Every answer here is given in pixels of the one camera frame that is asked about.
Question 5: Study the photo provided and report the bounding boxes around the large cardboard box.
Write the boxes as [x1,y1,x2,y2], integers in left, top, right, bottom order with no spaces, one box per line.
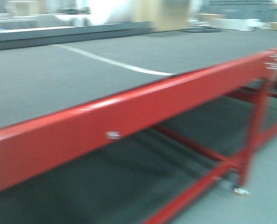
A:
[131,0,191,32]

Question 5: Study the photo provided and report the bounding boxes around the red table frame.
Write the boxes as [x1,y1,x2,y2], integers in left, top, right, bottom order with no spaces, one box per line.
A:
[0,48,277,224]

